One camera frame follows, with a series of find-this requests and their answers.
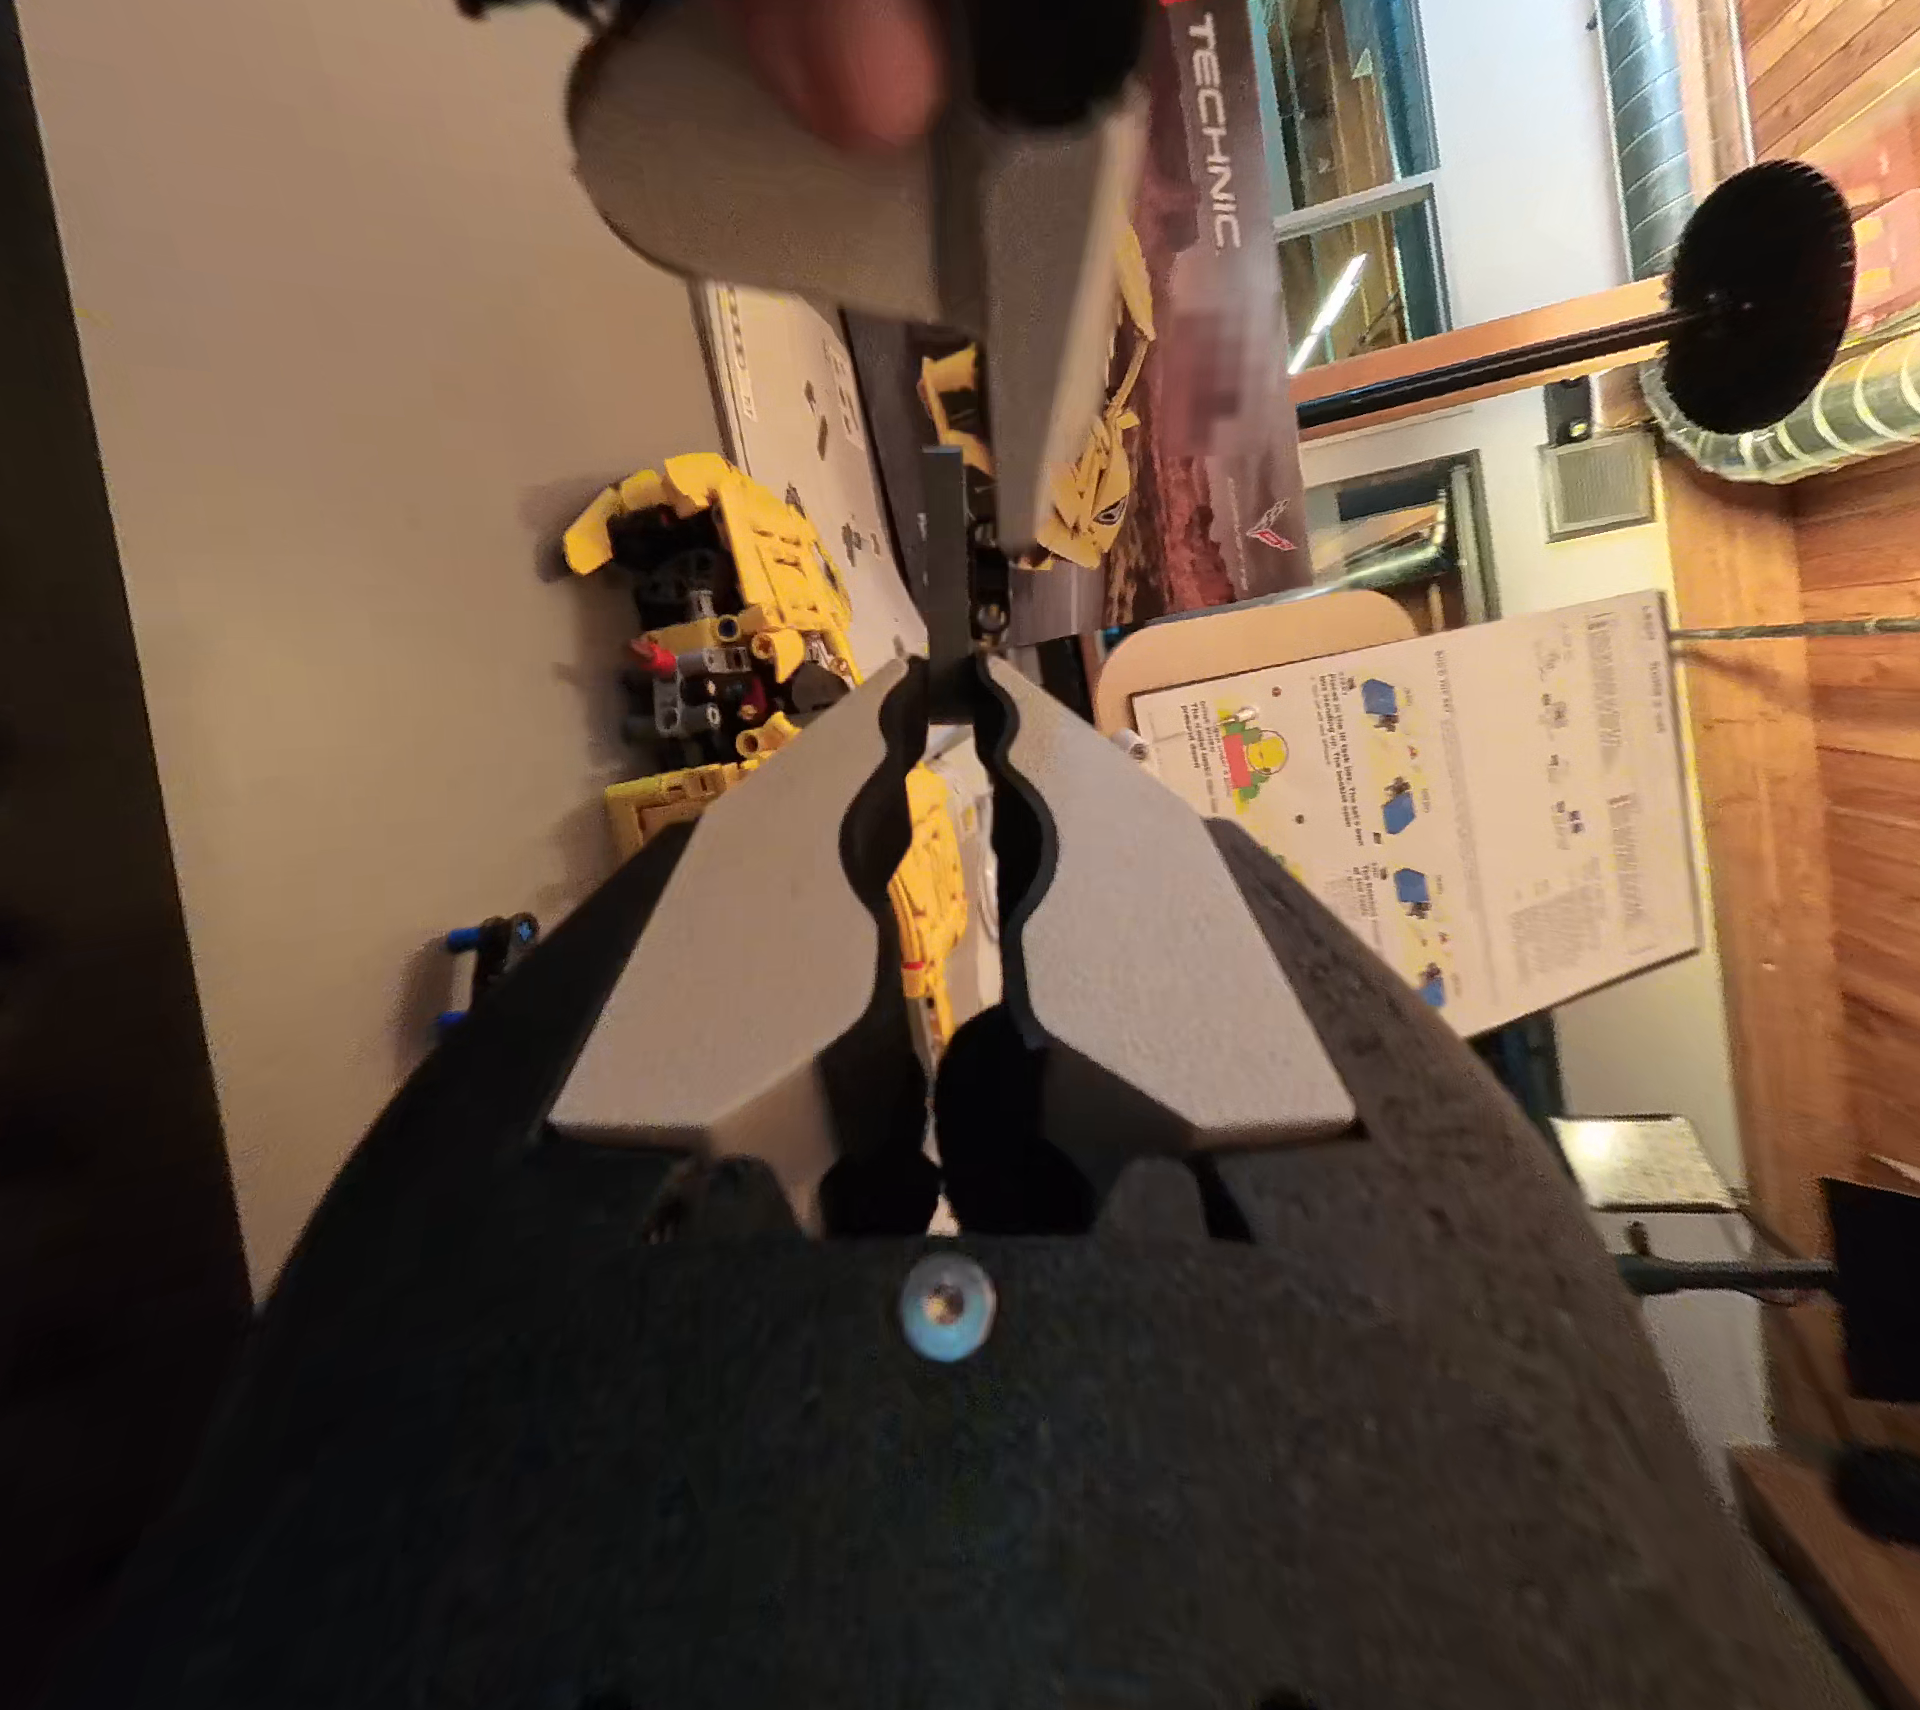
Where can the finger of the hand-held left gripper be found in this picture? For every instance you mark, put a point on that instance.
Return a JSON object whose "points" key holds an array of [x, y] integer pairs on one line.
{"points": [[967, 237], [1058, 316]]}

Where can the silver ventilation duct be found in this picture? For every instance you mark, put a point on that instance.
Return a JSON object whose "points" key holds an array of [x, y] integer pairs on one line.
{"points": [[1626, 16]]}

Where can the person's left hand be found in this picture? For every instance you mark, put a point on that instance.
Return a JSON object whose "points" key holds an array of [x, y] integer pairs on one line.
{"points": [[842, 43]]}

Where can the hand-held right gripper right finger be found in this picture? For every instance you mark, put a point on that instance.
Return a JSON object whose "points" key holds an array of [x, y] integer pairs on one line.
{"points": [[1185, 987]]}

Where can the toy car set box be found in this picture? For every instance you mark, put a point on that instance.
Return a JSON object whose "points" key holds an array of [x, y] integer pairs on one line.
{"points": [[1216, 316]]}

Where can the open instruction booklet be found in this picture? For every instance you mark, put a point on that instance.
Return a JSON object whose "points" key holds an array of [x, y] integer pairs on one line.
{"points": [[779, 390]]}

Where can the instruction board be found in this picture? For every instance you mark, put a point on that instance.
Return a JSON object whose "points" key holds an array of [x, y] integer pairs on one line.
{"points": [[1498, 807]]}

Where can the black disc-headed floor lamp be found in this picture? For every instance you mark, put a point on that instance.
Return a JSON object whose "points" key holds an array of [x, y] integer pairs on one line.
{"points": [[1756, 290]]}

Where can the yellow toy brick car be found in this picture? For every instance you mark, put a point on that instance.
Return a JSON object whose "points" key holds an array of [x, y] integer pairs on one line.
{"points": [[767, 554]]}

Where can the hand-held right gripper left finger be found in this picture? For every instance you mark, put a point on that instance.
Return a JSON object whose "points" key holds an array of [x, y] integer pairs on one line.
{"points": [[719, 987]]}

